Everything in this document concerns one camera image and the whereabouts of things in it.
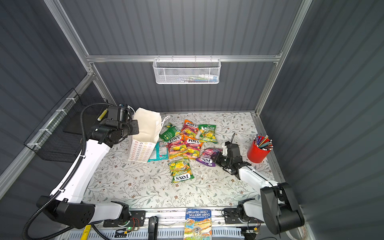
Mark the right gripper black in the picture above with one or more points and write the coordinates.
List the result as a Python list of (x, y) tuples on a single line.
[(218, 160)]

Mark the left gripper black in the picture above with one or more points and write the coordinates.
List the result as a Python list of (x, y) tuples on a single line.
[(134, 123)]

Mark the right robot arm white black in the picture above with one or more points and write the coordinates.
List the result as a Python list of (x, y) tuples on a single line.
[(277, 207)]

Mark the green Fox's packet front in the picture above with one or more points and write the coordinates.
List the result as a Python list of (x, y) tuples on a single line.
[(181, 170)]

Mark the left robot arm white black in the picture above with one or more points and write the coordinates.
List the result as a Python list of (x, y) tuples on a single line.
[(65, 203)]

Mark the white wire mesh basket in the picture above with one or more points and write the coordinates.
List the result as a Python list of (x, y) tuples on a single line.
[(187, 73)]

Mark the red pencil cup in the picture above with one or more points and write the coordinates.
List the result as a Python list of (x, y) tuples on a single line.
[(260, 148)]

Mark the black handle tool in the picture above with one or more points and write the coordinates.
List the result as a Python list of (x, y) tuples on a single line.
[(153, 228)]

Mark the dark green snack packet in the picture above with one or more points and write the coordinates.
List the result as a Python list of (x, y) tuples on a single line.
[(170, 132)]

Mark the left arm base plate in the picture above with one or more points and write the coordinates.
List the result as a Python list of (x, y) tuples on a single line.
[(137, 219)]

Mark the white paper gift bag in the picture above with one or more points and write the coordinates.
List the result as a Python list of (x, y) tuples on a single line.
[(150, 124)]

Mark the colourful book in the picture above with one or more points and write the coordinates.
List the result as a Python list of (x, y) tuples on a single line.
[(198, 224)]

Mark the purple Fox's berries packet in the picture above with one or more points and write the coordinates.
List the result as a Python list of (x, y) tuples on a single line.
[(209, 156)]

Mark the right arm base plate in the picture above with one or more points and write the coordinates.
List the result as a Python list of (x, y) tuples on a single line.
[(232, 216)]

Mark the yellow marker in basket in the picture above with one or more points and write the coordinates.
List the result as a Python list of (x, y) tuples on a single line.
[(102, 115)]

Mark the green fox's packet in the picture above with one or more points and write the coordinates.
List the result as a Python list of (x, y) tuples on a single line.
[(208, 133), (181, 170)]

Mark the teal snack packet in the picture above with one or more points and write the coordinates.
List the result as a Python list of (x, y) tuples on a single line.
[(159, 153)]

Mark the black wire basket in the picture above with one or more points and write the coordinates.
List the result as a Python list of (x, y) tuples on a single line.
[(59, 137)]

